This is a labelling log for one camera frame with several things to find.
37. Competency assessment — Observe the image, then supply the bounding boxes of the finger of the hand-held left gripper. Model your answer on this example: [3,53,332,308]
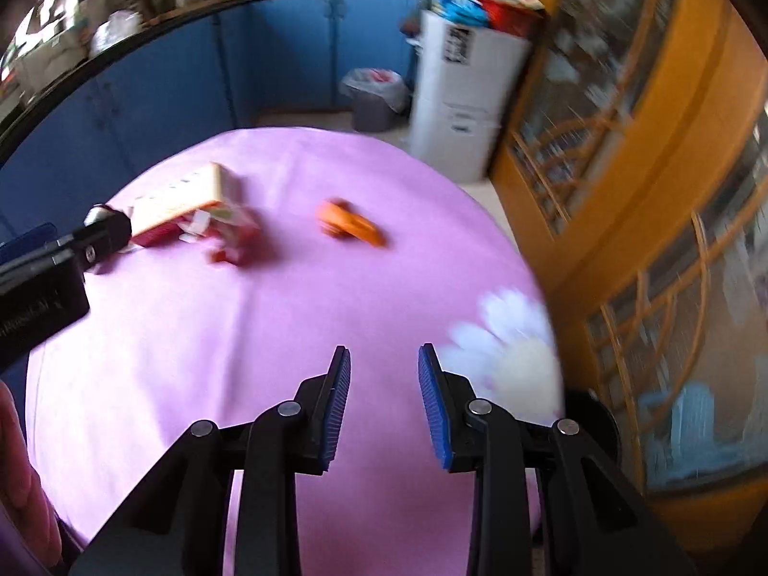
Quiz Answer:
[0,211,133,292]
[0,224,59,265]

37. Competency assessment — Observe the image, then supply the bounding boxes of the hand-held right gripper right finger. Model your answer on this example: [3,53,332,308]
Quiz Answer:
[418,342,700,576]

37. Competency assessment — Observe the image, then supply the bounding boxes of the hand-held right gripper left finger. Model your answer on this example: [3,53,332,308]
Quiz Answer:
[69,345,352,576]

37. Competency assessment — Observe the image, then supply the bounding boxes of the brown pill bottle white cap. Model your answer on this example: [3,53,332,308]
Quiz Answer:
[83,203,128,230]

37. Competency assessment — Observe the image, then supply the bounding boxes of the red cream medicine box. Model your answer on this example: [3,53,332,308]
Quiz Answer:
[128,161,245,248]

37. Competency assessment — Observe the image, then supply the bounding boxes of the orange white small carton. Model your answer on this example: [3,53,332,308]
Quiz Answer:
[179,204,263,269]

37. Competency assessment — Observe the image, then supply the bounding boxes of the orange wrapper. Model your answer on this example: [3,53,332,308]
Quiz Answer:
[316,197,388,249]

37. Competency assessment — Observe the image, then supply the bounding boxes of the person's left forearm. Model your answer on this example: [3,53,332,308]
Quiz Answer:
[0,380,64,576]

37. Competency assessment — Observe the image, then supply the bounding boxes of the blue kitchen cabinets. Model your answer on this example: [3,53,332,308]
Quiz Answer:
[0,0,425,241]

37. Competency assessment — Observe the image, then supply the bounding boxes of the white plastic bag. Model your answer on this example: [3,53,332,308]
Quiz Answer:
[89,8,143,56]

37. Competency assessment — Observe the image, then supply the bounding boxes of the light blue plastic stool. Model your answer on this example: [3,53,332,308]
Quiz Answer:
[641,380,724,488]

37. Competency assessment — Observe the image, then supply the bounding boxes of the grey bin with plastic bag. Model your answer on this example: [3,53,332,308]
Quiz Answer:
[338,66,412,133]

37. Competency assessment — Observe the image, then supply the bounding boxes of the grey plastic storage cabinet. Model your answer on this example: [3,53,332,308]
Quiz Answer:
[407,8,536,182]

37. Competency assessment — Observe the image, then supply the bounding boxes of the wooden glass sliding door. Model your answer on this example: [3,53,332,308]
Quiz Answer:
[488,0,768,556]

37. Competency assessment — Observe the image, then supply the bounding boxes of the blue snack packet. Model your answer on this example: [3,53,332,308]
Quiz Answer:
[428,0,491,29]

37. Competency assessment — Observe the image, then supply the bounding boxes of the red plastic basket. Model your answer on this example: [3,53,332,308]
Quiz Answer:
[479,0,548,44]

